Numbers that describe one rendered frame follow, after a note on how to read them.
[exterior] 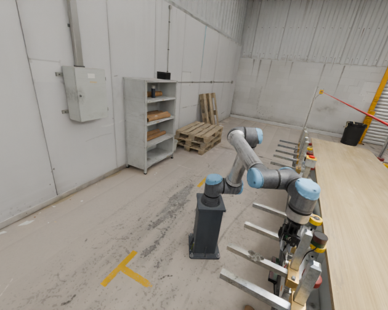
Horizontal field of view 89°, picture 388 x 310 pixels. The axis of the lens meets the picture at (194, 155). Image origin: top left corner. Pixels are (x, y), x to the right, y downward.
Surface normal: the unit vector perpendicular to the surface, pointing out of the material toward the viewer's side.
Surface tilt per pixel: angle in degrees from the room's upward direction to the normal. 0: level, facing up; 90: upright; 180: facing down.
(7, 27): 90
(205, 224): 90
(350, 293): 0
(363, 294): 0
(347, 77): 90
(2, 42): 90
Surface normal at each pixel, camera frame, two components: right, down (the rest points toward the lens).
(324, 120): -0.45, 0.31
